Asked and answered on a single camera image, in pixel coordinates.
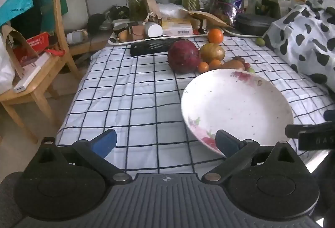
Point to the purple grape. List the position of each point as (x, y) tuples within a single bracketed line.
[(246, 65)]

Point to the white lying jar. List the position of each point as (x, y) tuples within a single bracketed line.
[(76, 36)]

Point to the white floral plate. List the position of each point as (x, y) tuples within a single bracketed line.
[(235, 110)]

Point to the long white box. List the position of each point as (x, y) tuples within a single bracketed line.
[(32, 72)]

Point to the crumpled brown paper bag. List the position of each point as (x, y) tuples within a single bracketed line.
[(149, 6)]

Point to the brown paper carrier bag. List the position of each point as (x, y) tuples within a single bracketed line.
[(13, 39)]

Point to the small yellow lemon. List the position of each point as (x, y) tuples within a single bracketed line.
[(123, 34)]

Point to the small tangerine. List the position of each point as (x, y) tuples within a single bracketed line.
[(215, 63), (203, 67)]

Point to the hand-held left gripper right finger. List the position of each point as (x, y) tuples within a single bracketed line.
[(225, 143)]

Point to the dark green cloth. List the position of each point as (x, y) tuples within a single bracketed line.
[(43, 5)]

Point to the large orange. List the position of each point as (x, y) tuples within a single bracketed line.
[(215, 35)]

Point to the white plastic bag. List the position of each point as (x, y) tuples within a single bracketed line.
[(170, 9)]

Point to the checked white tablecloth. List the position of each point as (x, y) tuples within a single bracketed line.
[(125, 91)]

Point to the white tray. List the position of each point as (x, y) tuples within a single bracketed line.
[(115, 40)]

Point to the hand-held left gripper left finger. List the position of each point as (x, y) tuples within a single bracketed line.
[(106, 142)]

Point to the white bucket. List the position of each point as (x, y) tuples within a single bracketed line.
[(76, 10)]

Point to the yellow cardboard box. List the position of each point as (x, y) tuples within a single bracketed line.
[(178, 26)]

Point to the black and white roller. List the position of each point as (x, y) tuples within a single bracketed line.
[(202, 25)]

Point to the white capped jar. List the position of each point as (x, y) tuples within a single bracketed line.
[(153, 29)]

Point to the small green fruit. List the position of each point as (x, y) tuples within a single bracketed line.
[(251, 70)]

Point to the red onion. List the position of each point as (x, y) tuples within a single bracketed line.
[(183, 56)]

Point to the wooden chair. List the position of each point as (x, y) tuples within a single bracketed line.
[(56, 21)]

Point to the purple foil snack bag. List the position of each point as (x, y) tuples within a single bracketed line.
[(230, 0)]

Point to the cow print cloth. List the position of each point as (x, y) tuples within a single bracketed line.
[(303, 34)]

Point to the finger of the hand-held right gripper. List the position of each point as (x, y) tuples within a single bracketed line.
[(330, 115), (308, 133)]

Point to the green lime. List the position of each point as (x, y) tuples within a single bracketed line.
[(260, 41)]

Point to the black zip case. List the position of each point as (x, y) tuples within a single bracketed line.
[(252, 25)]

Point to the brown paper envelope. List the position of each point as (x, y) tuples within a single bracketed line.
[(209, 18)]

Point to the black flat box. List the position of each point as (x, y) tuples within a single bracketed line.
[(151, 47)]

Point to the small brown box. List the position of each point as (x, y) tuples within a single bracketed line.
[(137, 32)]

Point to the dark lidded cup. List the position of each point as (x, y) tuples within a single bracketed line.
[(120, 26)]

